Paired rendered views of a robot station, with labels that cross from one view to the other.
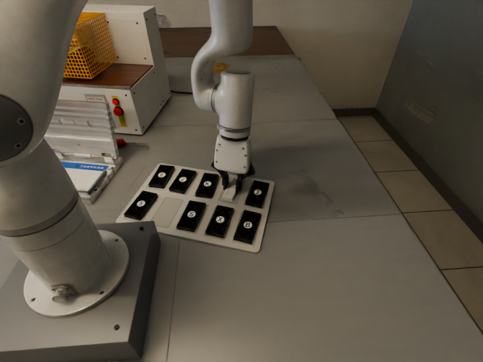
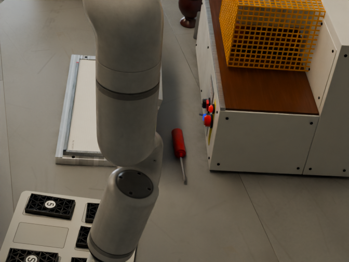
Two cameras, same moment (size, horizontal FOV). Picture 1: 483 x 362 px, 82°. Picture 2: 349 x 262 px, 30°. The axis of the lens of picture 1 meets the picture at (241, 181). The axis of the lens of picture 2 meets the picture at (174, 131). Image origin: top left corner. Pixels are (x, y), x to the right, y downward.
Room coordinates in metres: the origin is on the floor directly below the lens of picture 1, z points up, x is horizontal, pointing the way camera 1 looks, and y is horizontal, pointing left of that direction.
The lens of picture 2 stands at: (0.54, -0.72, 1.96)
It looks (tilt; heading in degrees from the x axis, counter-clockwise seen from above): 39 degrees down; 76
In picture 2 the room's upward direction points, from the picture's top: 7 degrees clockwise
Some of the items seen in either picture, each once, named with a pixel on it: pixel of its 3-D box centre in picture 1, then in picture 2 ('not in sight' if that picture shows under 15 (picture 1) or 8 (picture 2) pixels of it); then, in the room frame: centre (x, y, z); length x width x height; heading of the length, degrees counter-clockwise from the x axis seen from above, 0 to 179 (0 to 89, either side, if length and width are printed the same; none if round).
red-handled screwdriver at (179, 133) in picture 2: (123, 142); (180, 154); (0.85, 0.44, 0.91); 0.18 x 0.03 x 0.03; 86
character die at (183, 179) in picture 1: (182, 180); (101, 239); (0.64, 0.18, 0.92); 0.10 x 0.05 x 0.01; 165
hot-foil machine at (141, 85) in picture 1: (109, 67); (293, 71); (1.14, 0.53, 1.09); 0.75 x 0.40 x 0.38; 82
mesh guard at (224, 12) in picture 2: (69, 43); (268, 15); (1.08, 0.63, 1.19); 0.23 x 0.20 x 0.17; 82
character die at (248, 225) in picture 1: (247, 226); not in sight; (0.46, -0.02, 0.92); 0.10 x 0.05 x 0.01; 163
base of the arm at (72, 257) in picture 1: (61, 241); not in sight; (0.29, 0.33, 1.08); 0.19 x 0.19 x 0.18
